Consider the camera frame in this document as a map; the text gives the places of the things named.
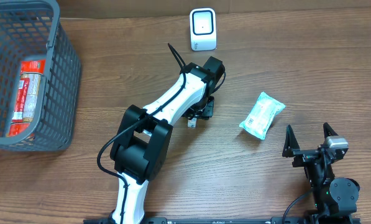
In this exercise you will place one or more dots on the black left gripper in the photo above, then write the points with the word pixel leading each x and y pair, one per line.
pixel 201 112

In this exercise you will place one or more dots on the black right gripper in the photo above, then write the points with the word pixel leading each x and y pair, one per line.
pixel 292 148

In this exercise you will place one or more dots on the small orange box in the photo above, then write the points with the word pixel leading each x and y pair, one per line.
pixel 192 123

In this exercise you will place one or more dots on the teal wet wipes pack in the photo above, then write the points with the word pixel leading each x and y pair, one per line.
pixel 261 116

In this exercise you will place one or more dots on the red snack packet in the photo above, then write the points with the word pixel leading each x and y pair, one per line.
pixel 17 125

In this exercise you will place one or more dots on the orange brown snack bag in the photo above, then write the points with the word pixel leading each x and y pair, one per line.
pixel 32 94

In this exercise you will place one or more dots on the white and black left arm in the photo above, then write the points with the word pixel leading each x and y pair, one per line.
pixel 144 134

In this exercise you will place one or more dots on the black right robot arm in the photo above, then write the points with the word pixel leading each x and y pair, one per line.
pixel 335 198

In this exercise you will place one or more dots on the white barcode scanner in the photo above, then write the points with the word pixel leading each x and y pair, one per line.
pixel 203 32

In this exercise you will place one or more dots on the grey plastic mesh basket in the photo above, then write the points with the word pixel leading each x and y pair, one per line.
pixel 31 30

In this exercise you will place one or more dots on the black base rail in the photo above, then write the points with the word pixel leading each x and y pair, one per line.
pixel 273 220

